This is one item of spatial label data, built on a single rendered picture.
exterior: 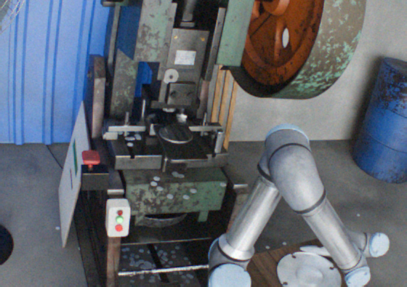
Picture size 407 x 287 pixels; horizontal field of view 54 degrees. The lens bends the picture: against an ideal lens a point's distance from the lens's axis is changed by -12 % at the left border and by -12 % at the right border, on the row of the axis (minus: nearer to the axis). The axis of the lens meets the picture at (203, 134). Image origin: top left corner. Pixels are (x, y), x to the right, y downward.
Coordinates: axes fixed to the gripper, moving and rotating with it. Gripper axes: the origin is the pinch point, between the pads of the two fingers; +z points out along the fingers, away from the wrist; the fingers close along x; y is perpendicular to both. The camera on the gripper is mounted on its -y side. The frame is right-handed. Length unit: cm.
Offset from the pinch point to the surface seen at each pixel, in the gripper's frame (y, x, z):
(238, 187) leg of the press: 41.1, -22.4, 10.4
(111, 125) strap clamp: 92, -39, 9
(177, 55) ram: 71, -60, -15
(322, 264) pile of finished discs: -2.4, 4.9, 22.0
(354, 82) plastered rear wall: -80, -152, 150
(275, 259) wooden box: 19.1, 3.4, 23.9
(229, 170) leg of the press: 44, -30, 16
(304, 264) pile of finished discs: 6.1, 5.3, 21.7
